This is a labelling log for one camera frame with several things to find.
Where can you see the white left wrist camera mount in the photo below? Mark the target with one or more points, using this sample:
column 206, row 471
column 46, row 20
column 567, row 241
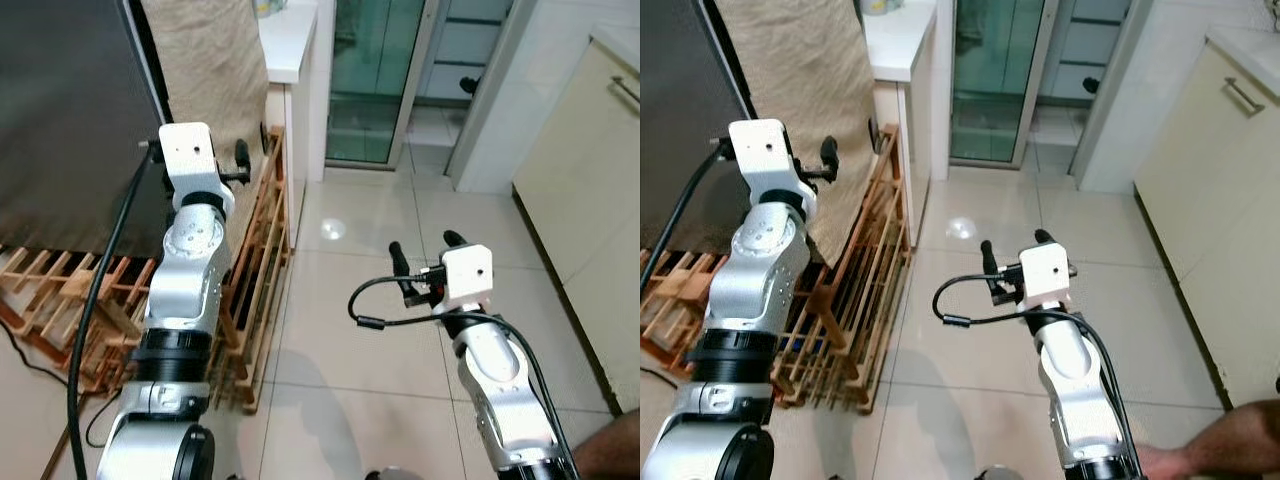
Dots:
column 188, row 150
column 762, row 150

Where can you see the grey fridge door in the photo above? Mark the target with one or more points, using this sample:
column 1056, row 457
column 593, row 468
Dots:
column 690, row 80
column 70, row 110

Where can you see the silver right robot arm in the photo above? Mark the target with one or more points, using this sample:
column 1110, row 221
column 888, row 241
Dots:
column 495, row 370
column 1070, row 370

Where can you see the cream kitchen cabinet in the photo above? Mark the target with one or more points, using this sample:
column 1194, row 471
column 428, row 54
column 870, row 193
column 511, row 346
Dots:
column 1210, row 200
column 580, row 200

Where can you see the green glass sliding door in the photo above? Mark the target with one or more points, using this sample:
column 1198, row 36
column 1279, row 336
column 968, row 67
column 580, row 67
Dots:
column 990, row 80
column 365, row 80

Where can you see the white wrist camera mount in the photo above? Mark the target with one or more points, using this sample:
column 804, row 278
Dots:
column 762, row 150
column 468, row 272
column 1045, row 272
column 188, row 150

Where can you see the beige hanging cloth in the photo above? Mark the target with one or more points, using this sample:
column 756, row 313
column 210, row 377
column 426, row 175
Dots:
column 790, row 60
column 200, row 60

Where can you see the white kitchen counter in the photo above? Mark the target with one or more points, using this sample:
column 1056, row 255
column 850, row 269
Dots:
column 290, row 45
column 890, row 50

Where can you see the wooden slatted rack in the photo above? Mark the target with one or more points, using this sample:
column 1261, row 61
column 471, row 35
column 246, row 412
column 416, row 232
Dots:
column 262, row 270
column 850, row 330

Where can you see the grey drawer unit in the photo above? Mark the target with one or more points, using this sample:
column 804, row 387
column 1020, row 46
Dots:
column 465, row 45
column 1090, row 40

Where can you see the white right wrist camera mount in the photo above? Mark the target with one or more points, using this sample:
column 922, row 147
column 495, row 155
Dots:
column 468, row 272
column 1045, row 272

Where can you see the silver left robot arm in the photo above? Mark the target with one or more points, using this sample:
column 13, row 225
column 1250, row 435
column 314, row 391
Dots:
column 190, row 270
column 760, row 270

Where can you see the glass jar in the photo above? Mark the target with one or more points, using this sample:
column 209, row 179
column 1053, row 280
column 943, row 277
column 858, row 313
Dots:
column 882, row 6
column 270, row 8

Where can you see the person's bare leg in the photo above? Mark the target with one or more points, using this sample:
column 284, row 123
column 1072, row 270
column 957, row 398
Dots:
column 610, row 450
column 1230, row 445

